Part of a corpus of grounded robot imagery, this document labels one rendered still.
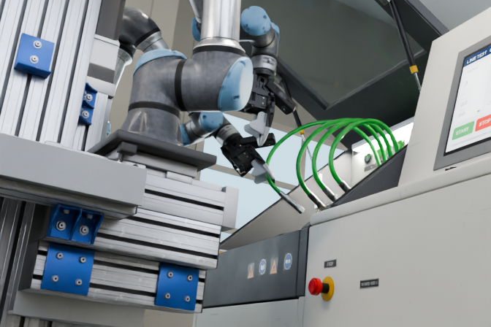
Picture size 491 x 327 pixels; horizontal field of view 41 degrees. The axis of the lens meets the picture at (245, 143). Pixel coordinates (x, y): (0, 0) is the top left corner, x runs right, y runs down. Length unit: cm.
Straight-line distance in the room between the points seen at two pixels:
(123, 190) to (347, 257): 49
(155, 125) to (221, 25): 26
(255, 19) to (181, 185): 59
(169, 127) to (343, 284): 48
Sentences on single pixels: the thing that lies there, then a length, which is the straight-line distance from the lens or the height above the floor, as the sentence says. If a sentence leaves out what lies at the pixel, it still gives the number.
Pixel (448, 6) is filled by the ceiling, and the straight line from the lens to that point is 502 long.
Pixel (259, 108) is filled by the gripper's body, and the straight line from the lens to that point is 178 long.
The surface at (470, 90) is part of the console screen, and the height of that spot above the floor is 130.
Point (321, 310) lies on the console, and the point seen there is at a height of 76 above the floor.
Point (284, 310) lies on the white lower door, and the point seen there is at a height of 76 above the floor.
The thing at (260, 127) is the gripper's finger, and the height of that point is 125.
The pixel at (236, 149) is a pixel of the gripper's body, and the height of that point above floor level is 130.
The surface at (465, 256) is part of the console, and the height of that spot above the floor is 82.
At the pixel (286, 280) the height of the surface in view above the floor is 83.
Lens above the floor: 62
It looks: 19 degrees up
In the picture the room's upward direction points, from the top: 6 degrees clockwise
